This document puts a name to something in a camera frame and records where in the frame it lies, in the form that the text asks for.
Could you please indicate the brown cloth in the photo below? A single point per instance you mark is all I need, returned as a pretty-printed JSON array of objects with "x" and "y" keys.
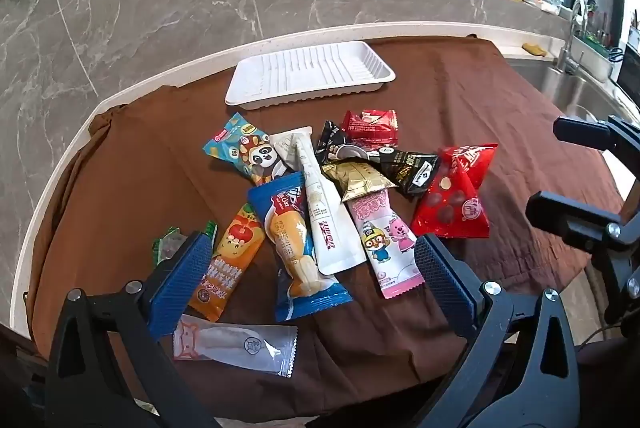
[{"x": 450, "y": 83}]

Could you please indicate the big red chocolate packet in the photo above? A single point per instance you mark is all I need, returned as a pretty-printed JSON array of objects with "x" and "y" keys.
[{"x": 450, "y": 208}]

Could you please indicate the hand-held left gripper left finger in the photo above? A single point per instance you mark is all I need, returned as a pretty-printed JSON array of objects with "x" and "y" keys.
[{"x": 180, "y": 283}]

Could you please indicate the white plastic tray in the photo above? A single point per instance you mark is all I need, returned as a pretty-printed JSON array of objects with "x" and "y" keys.
[{"x": 300, "y": 73}]

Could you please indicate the yellow sponge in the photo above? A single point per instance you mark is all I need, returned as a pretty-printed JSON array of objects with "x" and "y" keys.
[{"x": 534, "y": 48}]

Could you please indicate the small red snack packet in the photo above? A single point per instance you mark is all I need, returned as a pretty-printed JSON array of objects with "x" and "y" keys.
[{"x": 370, "y": 126}]

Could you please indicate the pink cartoon snack packet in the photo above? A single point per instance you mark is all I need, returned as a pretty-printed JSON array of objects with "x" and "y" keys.
[{"x": 385, "y": 248}]

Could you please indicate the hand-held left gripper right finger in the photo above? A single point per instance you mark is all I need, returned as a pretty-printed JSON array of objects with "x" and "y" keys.
[{"x": 442, "y": 283}]

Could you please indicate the black cookie snack packet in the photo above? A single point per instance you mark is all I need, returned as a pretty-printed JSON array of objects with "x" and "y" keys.
[{"x": 332, "y": 143}]

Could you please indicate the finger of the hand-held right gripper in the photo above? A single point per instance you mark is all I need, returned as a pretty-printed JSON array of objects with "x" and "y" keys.
[
  {"x": 565, "y": 218},
  {"x": 585, "y": 129}
]

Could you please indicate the blue panda snack packet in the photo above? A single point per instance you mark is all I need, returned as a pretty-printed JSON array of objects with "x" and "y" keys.
[{"x": 240, "y": 148}]

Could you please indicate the clear white snack packet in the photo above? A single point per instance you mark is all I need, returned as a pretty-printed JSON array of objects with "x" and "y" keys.
[{"x": 235, "y": 343}]

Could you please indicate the small green snack packet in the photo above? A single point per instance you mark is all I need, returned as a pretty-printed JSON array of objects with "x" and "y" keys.
[{"x": 167, "y": 245}]

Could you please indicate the long white snack packet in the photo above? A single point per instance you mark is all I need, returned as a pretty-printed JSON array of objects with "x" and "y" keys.
[{"x": 330, "y": 228}]

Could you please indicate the metal faucet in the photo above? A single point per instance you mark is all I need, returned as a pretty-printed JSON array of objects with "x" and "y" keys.
[{"x": 570, "y": 53}]

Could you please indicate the black triangular snack packet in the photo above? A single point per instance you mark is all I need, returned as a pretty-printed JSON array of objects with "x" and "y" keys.
[{"x": 410, "y": 171}]

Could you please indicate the gold snack packet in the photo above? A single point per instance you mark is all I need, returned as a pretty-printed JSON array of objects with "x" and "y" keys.
[{"x": 357, "y": 180}]

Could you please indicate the silver white snack packet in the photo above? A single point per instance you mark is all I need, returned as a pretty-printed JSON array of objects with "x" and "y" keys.
[{"x": 285, "y": 146}]

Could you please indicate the orange snack packet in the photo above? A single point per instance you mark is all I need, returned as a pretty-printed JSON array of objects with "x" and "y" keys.
[{"x": 230, "y": 258}]

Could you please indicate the dish rack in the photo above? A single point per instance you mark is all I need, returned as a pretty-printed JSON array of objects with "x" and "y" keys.
[{"x": 597, "y": 46}]

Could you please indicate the steel sink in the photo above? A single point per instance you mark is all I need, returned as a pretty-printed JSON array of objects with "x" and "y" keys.
[{"x": 565, "y": 88}]

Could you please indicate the blue cake snack packet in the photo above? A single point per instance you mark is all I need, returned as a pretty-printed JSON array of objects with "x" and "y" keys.
[{"x": 295, "y": 248}]

